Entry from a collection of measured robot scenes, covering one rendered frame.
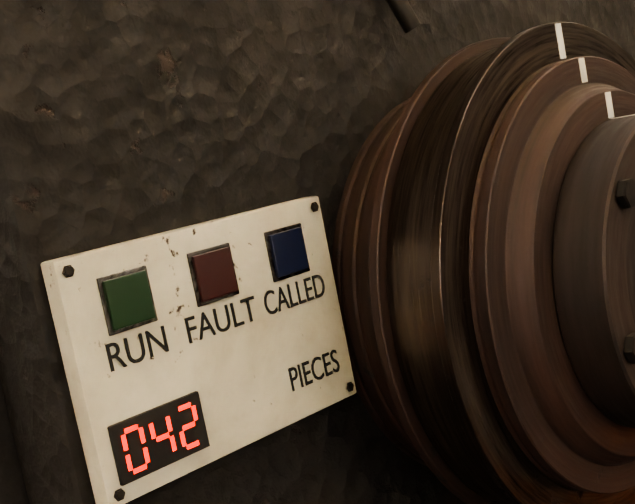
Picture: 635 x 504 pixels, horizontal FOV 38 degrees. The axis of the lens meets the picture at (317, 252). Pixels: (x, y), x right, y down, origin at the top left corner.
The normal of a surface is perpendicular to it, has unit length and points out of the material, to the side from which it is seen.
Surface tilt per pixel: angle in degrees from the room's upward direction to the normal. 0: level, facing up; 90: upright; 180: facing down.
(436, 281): 78
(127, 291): 90
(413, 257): 73
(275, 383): 90
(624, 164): 90
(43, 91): 90
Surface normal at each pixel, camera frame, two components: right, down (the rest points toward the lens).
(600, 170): -0.62, -0.56
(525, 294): -0.33, 0.06
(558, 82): 0.69, -0.05
